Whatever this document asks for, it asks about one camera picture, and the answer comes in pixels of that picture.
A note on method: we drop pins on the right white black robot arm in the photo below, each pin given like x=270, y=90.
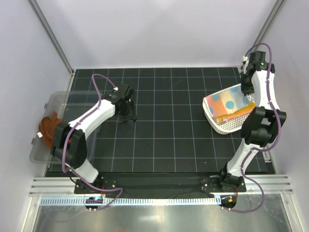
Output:
x=263, y=125

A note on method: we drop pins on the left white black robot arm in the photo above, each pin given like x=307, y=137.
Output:
x=69, y=142

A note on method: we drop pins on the white perforated plastic basket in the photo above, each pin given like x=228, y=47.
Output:
x=227, y=127

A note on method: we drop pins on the orange polka dot towel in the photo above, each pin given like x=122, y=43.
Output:
x=237, y=117

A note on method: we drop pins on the dark brown towel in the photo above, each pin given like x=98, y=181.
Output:
x=47, y=128

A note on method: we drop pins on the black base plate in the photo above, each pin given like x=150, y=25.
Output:
x=169, y=185

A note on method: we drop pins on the light blue orange towel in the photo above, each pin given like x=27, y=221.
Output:
x=224, y=102

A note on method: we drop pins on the yellow blue patterned towel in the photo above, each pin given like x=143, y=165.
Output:
x=250, y=106

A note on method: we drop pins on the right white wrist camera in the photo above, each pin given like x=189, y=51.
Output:
x=245, y=62

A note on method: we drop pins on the slotted cable duct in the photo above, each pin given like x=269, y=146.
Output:
x=98, y=201

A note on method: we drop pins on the black grid mat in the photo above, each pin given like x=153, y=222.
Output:
x=171, y=133

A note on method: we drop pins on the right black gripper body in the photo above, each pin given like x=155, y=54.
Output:
x=246, y=84

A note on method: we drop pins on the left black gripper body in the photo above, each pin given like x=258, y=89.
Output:
x=126, y=108

